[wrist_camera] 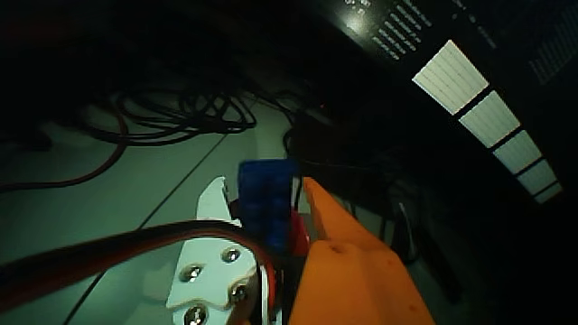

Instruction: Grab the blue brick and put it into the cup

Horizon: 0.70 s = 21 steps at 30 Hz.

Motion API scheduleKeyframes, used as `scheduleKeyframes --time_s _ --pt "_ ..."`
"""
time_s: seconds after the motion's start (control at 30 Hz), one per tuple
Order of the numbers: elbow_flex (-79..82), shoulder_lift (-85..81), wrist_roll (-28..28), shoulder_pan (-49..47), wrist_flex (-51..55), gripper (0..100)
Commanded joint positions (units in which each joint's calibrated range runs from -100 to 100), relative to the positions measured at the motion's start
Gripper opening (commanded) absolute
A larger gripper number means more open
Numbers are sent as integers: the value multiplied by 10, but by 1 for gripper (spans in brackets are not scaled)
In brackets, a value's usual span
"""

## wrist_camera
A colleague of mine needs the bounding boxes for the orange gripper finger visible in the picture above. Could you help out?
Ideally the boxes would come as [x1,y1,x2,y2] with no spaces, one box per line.
[288,176,436,325]

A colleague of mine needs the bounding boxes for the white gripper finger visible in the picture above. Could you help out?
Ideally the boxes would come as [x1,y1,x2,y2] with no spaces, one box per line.
[165,175,273,325]

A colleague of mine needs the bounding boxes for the thin red cable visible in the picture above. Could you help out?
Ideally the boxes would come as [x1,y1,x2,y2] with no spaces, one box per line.
[0,112,131,194]

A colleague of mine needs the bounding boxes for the blue toy brick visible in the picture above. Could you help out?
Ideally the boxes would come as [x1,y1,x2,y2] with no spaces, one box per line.
[237,158,302,255]

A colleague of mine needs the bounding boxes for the black device with white panels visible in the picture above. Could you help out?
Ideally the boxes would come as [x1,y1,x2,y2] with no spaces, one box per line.
[288,0,578,218]

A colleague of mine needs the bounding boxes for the tangled black cable bundle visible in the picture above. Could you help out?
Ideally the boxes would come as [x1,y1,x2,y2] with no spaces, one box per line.
[83,85,259,148]

